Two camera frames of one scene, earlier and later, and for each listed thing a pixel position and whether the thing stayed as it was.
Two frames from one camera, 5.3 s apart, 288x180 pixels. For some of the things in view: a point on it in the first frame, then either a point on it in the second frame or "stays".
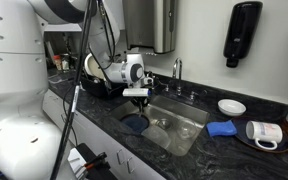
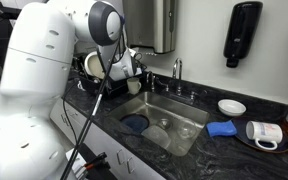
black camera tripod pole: x=75 y=97 -> x=96 y=109
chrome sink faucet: x=179 y=88 stays
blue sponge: x=220 y=128 stays
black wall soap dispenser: x=240 y=31 stays
